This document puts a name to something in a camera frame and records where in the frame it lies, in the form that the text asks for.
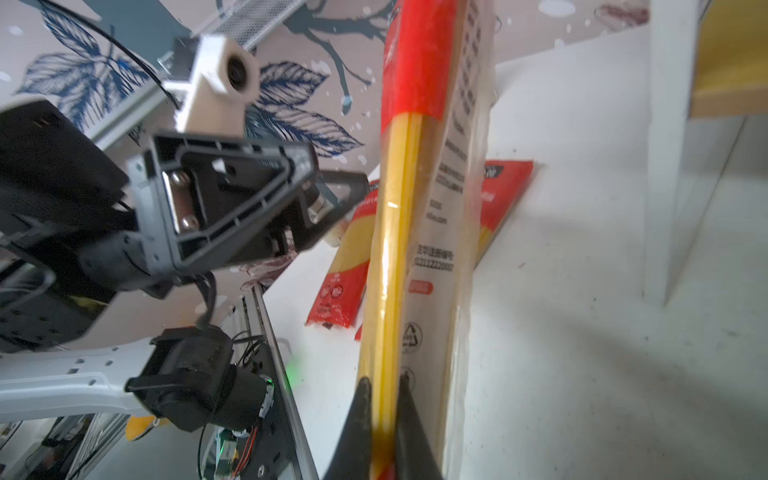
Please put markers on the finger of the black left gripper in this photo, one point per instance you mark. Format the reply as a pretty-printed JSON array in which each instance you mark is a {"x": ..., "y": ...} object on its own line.
[{"x": 321, "y": 203}]

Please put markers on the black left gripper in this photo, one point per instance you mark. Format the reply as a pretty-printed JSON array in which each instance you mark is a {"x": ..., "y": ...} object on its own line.
[{"x": 202, "y": 203}]

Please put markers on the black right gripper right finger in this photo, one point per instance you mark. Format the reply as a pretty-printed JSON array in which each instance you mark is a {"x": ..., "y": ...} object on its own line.
[{"x": 414, "y": 459}]

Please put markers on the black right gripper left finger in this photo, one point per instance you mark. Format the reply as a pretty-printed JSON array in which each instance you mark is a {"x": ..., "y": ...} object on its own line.
[{"x": 353, "y": 453}]

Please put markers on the red pasta bag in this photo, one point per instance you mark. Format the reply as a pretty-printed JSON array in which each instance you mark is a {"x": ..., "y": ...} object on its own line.
[
  {"x": 340, "y": 297},
  {"x": 504, "y": 183},
  {"x": 437, "y": 90}
]

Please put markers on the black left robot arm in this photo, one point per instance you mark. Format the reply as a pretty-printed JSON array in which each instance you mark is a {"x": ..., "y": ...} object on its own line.
[{"x": 185, "y": 375}]

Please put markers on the yellow plush toy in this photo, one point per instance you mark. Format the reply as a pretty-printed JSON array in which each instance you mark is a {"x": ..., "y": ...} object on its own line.
[{"x": 138, "y": 427}]

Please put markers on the metal base rail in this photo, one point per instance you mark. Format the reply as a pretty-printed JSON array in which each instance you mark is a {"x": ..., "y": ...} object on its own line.
[{"x": 275, "y": 446}]

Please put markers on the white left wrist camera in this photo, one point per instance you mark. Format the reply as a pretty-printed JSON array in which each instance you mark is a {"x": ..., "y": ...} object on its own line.
[{"x": 216, "y": 80}]

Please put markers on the white wire mesh basket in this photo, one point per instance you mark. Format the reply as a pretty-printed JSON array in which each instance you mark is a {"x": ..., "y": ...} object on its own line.
[{"x": 247, "y": 22}]

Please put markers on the white frame wooden shelf rack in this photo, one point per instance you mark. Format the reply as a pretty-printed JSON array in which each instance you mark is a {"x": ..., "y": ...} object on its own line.
[{"x": 707, "y": 77}]

